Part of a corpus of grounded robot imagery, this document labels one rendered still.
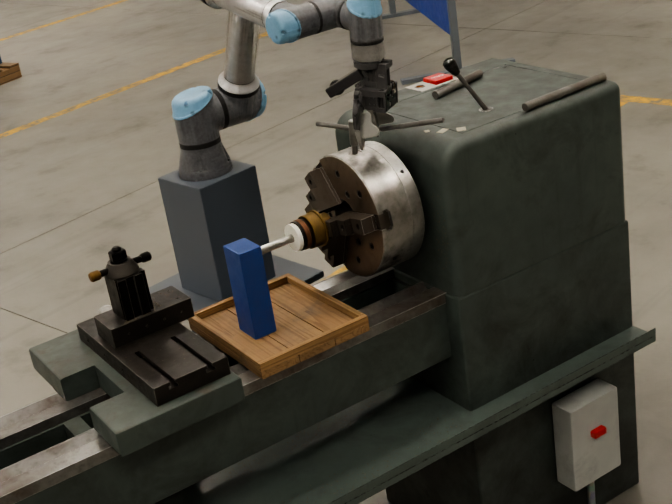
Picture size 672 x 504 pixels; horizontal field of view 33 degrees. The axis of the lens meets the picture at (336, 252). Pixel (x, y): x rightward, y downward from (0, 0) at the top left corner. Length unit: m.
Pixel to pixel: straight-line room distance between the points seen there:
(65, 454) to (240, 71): 1.18
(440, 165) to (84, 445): 1.02
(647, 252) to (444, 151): 2.41
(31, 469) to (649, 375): 2.33
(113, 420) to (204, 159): 0.96
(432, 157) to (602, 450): 1.03
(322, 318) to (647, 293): 2.14
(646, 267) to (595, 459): 1.73
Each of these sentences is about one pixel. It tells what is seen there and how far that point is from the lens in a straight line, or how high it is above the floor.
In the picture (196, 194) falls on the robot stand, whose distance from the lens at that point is 3.08.
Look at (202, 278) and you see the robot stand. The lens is 3.23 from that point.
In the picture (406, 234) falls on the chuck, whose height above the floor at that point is 1.05.
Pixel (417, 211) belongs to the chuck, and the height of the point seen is 1.10.
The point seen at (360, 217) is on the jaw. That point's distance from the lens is 2.64.
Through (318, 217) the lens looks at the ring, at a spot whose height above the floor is 1.12.
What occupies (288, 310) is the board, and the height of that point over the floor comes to 0.89.
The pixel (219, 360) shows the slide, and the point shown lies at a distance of 2.44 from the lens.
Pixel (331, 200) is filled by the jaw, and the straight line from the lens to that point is 2.74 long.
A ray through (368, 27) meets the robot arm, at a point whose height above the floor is 1.55.
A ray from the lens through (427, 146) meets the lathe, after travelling 2.69.
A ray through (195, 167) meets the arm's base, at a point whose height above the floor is 1.14.
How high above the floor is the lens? 2.12
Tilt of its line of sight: 24 degrees down
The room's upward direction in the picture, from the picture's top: 9 degrees counter-clockwise
